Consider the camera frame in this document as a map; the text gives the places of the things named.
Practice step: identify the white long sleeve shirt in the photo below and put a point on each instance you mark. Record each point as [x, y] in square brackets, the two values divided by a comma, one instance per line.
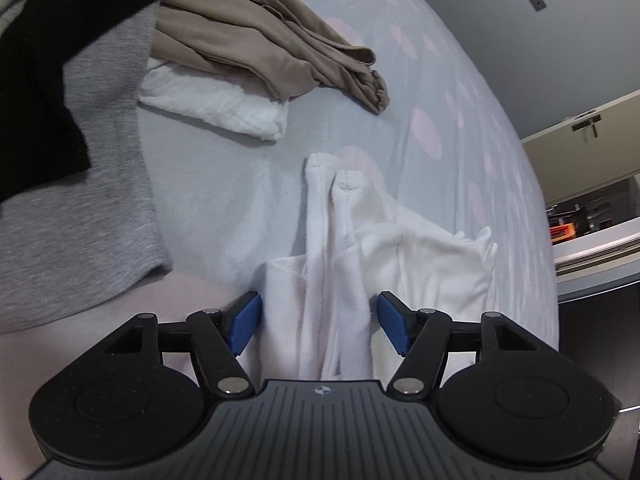
[319, 308]

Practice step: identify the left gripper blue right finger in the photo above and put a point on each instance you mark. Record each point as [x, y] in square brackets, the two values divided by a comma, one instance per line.
[424, 339]

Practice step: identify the small white cloth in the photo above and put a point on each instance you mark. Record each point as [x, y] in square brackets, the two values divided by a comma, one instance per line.
[237, 103]

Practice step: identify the grey garment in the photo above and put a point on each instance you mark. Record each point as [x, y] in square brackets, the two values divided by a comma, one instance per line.
[74, 243]

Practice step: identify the cream room door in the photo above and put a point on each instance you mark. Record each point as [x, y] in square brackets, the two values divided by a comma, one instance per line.
[589, 151]

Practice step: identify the beige brown garment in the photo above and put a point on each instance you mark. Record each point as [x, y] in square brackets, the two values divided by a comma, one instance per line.
[283, 43]

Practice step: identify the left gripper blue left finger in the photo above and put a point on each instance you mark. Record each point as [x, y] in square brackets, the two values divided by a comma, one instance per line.
[214, 338]

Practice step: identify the black garment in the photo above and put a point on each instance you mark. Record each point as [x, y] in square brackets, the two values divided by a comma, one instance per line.
[40, 141]

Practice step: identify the polka dot bed sheet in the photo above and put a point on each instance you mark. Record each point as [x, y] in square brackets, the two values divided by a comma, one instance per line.
[226, 204]

